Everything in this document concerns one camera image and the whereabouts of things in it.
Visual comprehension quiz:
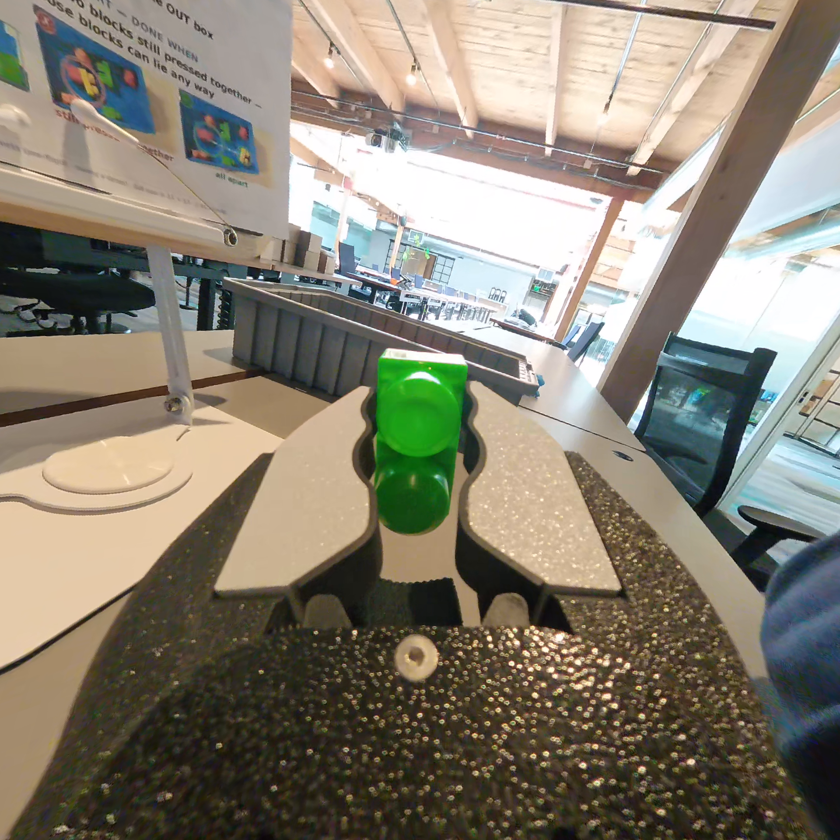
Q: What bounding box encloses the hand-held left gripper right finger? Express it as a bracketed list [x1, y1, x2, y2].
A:
[453, 382, 623, 627]

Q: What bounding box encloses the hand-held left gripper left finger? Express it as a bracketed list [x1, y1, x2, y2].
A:
[215, 386, 382, 627]

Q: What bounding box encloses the green two-stud toy block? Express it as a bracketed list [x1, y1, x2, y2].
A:
[374, 349, 469, 534]

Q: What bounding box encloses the grey plastic bin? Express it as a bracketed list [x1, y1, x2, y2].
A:
[223, 276, 540, 401]

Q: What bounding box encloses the black mesh office chair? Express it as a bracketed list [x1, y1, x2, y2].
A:
[633, 331, 778, 519]

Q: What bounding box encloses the stack of cardboard boxes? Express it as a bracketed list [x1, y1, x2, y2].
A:
[261, 223, 337, 275]

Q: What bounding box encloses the white ledge bar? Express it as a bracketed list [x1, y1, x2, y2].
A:
[0, 161, 244, 250]

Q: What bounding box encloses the paper instruction sheet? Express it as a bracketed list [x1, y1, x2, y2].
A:
[0, 0, 293, 240]

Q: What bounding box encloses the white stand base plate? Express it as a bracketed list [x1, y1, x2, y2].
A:
[0, 400, 283, 673]

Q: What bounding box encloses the wooden post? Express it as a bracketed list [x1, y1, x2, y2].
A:
[597, 0, 840, 424]

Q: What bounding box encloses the ceiling-mounted camera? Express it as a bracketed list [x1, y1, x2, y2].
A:
[364, 121, 414, 151]

